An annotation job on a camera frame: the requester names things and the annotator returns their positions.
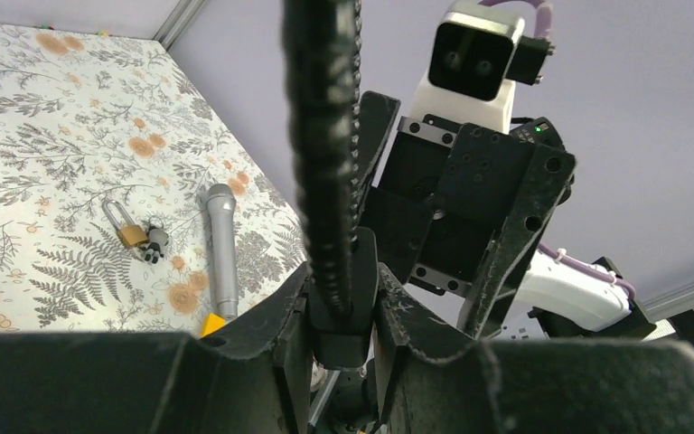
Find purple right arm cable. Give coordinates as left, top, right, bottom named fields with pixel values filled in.
left=478, top=0, right=639, bottom=301

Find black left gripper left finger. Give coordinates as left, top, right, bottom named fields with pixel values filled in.
left=0, top=267, right=312, bottom=433

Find grey marker yellow cap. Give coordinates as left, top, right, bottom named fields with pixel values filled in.
left=201, top=184, right=239, bottom=337

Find small brass padlock keys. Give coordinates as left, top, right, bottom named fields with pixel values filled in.
left=101, top=199, right=170, bottom=265

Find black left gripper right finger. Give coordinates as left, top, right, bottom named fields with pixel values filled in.
left=374, top=266, right=694, bottom=433

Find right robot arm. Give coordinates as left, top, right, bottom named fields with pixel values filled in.
left=358, top=91, right=654, bottom=339

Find floral table cloth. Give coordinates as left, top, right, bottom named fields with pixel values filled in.
left=0, top=24, right=304, bottom=334

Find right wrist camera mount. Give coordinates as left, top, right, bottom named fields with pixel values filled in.
left=409, top=1, right=555, bottom=133

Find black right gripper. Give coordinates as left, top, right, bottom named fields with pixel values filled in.
left=352, top=90, right=576, bottom=339

